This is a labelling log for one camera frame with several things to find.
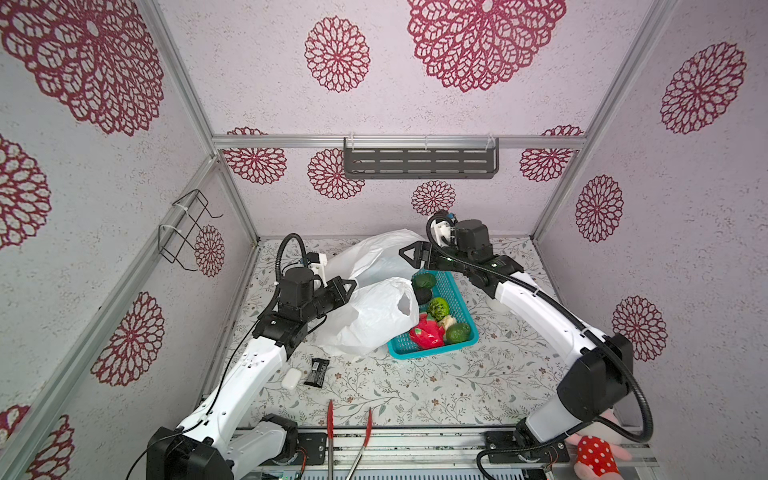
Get dark grey wall shelf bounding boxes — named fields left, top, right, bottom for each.
left=342, top=138, right=500, bottom=180

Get dark purple fruit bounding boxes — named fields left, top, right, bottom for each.
left=414, top=288, right=433, bottom=305

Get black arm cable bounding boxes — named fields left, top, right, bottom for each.
left=424, top=211, right=655, bottom=480
left=124, top=232, right=310, bottom=480

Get white earbuds case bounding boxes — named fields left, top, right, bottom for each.
left=281, top=368, right=302, bottom=391

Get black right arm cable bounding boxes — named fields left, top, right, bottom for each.
left=424, top=211, right=655, bottom=480

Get black snack packet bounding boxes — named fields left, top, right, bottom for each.
left=304, top=358, right=330, bottom=388

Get red dragon fruit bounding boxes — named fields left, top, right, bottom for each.
left=409, top=313, right=445, bottom=350

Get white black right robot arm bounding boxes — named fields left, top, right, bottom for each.
left=399, top=211, right=646, bottom=450

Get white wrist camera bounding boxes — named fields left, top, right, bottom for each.
left=305, top=252, right=328, bottom=285
left=429, top=219, right=455, bottom=247

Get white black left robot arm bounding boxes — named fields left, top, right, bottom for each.
left=145, top=267, right=357, bottom=479

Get white plastic bag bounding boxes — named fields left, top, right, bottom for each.
left=313, top=229, right=423, bottom=357

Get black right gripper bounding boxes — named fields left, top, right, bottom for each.
left=400, top=242, right=473, bottom=279

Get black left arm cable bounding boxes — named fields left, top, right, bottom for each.
left=124, top=232, right=310, bottom=480

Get black wire wall rack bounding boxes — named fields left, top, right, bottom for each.
left=156, top=189, right=226, bottom=278

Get red handled tongs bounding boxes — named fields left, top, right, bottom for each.
left=326, top=401, right=373, bottom=480

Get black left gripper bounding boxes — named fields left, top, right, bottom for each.
left=302, top=276, right=357, bottom=324

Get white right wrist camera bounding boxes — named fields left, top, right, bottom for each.
left=429, top=219, right=455, bottom=247

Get green custard apple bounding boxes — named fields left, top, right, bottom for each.
left=427, top=297, right=451, bottom=322

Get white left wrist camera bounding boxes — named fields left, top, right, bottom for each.
left=305, top=252, right=328, bottom=285

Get teal plastic basket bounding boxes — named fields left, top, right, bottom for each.
left=388, top=270, right=479, bottom=360

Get pink plush toy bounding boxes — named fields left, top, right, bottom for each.
left=566, top=422, right=632, bottom=480

